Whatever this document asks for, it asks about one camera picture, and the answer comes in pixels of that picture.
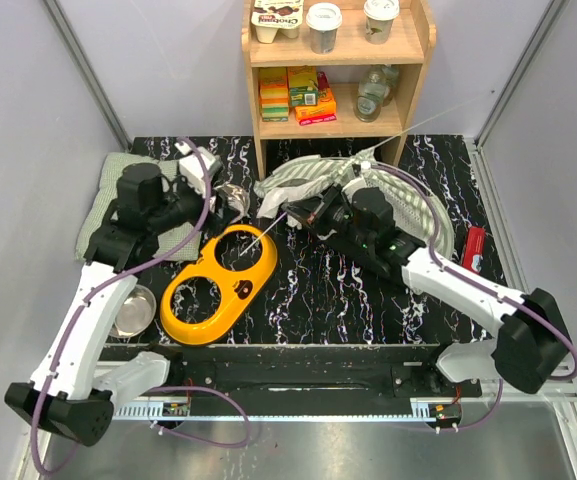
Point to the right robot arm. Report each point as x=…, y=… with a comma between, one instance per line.
x=528, y=337

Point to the wooden shelf unit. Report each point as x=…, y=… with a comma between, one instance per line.
x=410, y=47

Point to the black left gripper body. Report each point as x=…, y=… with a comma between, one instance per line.
x=185, y=207

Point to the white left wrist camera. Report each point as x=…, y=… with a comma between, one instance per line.
x=189, y=167

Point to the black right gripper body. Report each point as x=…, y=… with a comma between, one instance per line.
x=338, y=217

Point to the yellow double bowl holder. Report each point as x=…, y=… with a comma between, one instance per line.
x=237, y=289

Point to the chobani yogurt pack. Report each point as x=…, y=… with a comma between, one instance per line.
x=272, y=17

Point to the paper coffee cup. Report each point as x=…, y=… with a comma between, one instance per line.
x=380, y=15
x=323, y=20

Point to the clear glass jar back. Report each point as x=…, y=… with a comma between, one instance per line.
x=391, y=73

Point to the clear glass jar front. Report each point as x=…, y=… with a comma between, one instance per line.
x=370, y=94

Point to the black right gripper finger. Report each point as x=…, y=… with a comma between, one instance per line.
x=304, y=218
x=320, y=201

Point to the aluminium frame post left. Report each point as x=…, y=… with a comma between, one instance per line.
x=76, y=51

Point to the green checked pet cushion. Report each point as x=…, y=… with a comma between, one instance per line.
x=126, y=224

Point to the white cable duct rail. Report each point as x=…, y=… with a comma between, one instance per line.
x=292, y=407

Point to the red snack box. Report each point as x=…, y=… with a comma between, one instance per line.
x=472, y=253

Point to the paper coffee cup left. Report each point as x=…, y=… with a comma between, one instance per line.
x=323, y=20

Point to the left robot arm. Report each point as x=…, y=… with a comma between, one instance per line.
x=63, y=395

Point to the clear glass jar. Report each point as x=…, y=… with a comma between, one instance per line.
x=370, y=94
x=391, y=73

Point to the orange snack box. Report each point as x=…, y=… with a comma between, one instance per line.
x=324, y=111

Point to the yellow green sponge stack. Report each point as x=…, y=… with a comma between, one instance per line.
x=273, y=94

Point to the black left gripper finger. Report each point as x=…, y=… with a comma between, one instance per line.
x=222, y=217
x=222, y=193

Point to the steel pet bowl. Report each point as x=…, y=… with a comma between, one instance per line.
x=237, y=199
x=135, y=315

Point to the red pink packet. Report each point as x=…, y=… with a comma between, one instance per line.
x=323, y=85

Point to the paper coffee cup right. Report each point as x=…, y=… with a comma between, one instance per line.
x=380, y=15

